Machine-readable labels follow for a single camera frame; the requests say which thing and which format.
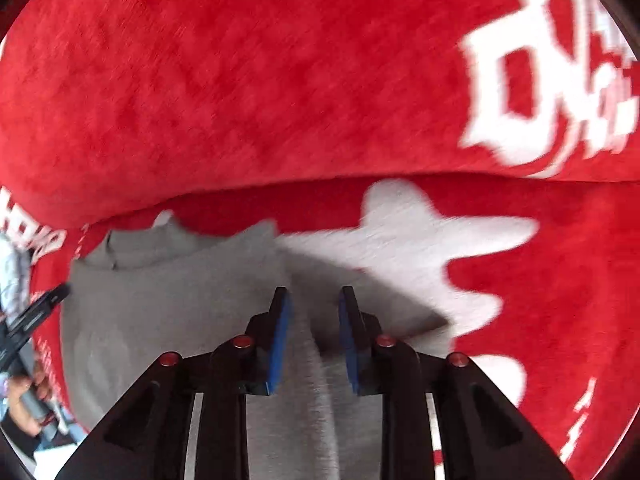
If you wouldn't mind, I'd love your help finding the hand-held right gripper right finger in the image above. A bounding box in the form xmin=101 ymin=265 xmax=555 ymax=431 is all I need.
xmin=337 ymin=285 xmax=576 ymax=480

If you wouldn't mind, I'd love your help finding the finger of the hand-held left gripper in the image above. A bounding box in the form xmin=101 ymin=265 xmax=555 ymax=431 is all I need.
xmin=11 ymin=282 xmax=72 ymax=333

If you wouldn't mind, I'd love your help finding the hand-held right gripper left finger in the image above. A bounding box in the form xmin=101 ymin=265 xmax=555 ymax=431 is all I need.
xmin=55 ymin=287 xmax=294 ymax=480

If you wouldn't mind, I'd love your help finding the grey knit sweater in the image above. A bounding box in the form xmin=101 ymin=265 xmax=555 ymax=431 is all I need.
xmin=60 ymin=211 xmax=451 ymax=480

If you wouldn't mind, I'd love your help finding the person's left hand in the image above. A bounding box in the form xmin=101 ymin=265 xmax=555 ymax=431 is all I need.
xmin=4 ymin=374 xmax=53 ymax=438

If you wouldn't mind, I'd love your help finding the white floral cloth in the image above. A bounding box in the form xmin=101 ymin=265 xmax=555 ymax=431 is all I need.
xmin=0 ymin=234 xmax=32 ymax=326

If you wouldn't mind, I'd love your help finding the red printed blanket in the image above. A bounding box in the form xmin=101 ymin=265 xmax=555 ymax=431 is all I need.
xmin=0 ymin=0 xmax=640 ymax=480

